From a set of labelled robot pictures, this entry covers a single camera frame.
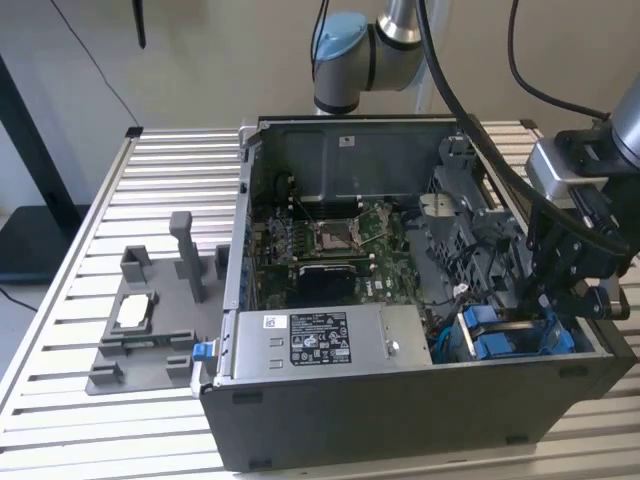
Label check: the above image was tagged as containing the black monitor stand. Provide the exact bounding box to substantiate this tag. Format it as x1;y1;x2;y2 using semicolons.
0;52;89;286

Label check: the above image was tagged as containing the green motherboard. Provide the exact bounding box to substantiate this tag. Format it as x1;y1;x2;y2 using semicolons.
249;193;454;312

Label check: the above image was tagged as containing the black graphics card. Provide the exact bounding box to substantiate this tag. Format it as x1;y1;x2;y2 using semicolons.
296;264;359;304

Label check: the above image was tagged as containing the black hanging stick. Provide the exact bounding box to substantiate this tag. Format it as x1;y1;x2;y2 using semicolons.
130;0;148;50

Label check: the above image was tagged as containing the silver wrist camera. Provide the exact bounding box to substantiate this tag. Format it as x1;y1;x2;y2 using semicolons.
524;138;577;207

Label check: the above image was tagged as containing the thick black cable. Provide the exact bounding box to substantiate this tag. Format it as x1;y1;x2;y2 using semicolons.
415;0;631;256

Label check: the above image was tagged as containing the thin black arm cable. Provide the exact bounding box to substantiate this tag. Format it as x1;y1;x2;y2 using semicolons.
507;0;612;122

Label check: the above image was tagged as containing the black PC case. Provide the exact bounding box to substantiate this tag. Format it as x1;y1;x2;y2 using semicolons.
192;113;639;474

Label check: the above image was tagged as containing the metal disk bay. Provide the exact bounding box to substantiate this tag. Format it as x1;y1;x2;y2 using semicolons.
455;302;584;362

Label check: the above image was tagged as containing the silver power supply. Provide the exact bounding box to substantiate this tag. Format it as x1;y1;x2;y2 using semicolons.
231;304;434;384

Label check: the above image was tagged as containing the black wire with white plug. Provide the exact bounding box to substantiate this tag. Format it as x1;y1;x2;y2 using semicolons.
423;282;470;306

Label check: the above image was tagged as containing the hard disk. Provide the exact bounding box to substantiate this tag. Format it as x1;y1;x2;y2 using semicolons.
462;304;576;359

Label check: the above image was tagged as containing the CPU socket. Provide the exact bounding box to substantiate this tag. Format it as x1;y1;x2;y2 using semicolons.
310;219;355;252

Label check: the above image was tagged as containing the gray parts rack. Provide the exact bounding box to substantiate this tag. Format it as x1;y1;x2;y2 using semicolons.
84;209;232;399

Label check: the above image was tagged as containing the black RAM slot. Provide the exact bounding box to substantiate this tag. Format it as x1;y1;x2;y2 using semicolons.
288;201;362;212
288;194;362;204

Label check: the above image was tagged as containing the thin metal locking lever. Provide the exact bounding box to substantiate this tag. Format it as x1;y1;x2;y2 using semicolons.
291;193;318;225

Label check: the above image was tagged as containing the silver CPU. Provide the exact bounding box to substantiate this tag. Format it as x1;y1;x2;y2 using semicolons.
116;294;152;330

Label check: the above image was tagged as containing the blue disk wire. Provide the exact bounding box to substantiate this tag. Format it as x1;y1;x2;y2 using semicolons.
430;303;459;364

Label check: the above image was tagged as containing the gray plastic cage frame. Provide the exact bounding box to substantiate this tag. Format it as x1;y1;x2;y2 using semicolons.
417;134;526;301

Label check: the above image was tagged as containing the thin black wall wire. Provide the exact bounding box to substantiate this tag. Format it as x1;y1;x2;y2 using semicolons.
49;0;141;129

